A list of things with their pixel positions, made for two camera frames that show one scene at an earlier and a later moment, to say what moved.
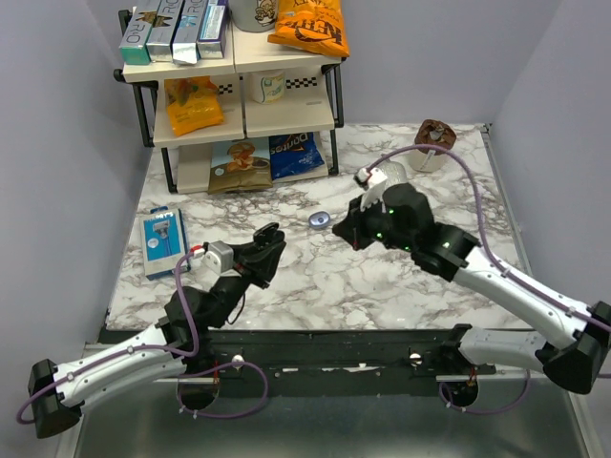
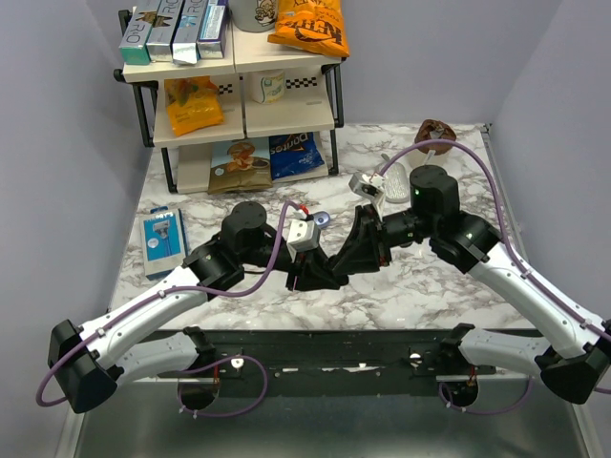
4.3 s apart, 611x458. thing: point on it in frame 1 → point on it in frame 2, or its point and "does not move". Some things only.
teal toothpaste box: [133, 45] does not move
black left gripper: [256, 265] → [316, 269]
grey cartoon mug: [254, 15] does not move
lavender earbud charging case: [319, 219] does not move
